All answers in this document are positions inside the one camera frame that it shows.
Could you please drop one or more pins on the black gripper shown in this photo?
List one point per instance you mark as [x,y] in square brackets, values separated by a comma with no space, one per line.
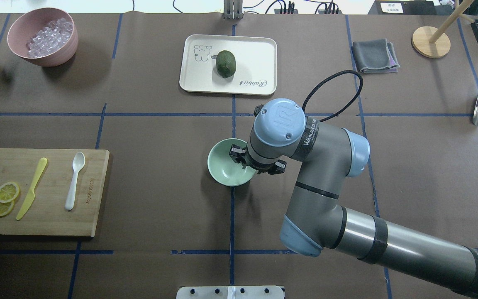
[236,153]

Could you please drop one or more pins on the mint green bowl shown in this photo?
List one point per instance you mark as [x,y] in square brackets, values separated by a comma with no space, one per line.
[223,168]

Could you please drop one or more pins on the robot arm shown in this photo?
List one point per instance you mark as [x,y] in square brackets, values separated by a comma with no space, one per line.
[315,220]

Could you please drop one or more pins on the white plastic spoon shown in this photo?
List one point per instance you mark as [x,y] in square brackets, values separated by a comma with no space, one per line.
[77,165]

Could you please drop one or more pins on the pink bowl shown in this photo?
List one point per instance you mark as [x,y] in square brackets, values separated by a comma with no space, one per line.
[29,24]

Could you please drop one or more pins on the cream rabbit tray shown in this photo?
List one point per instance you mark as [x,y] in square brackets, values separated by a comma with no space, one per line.
[256,65]

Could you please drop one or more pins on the green avocado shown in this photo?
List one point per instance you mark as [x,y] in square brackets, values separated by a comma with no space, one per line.
[226,64]

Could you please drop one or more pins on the grey folded cloth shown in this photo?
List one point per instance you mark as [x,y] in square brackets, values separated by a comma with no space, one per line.
[375,56]

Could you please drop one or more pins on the bamboo cutting board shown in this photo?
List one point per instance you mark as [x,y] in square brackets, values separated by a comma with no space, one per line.
[47,216]

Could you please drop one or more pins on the yellow plastic knife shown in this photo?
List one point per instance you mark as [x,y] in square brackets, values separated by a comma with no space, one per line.
[30,196]

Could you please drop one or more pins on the clear ice cubes pile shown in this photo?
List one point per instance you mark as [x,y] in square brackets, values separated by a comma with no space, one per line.
[52,37]

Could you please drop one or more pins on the wooden stand with round base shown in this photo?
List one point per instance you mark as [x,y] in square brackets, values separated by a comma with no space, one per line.
[432,42]

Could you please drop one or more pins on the upper lemon slice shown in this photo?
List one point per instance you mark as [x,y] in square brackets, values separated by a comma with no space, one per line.
[9,191]

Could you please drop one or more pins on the lemon slice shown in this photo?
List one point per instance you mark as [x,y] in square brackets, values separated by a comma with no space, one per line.
[6,208]
[9,191]

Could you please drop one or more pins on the lower lemon slice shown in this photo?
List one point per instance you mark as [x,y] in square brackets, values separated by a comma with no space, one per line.
[6,208]

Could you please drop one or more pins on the aluminium frame post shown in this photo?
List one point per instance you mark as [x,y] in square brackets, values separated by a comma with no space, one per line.
[233,9]

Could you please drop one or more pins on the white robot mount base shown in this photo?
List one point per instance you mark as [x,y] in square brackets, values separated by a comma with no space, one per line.
[231,292]

